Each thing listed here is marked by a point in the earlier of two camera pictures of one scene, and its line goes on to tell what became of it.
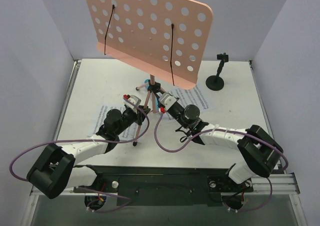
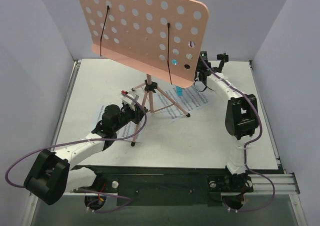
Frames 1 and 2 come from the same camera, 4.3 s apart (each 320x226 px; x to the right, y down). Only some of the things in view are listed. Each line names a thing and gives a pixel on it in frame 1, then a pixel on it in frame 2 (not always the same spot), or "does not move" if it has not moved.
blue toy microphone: [147, 82] to [179, 90]
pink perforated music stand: [162, 31] does not move
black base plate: [165, 186] does not move
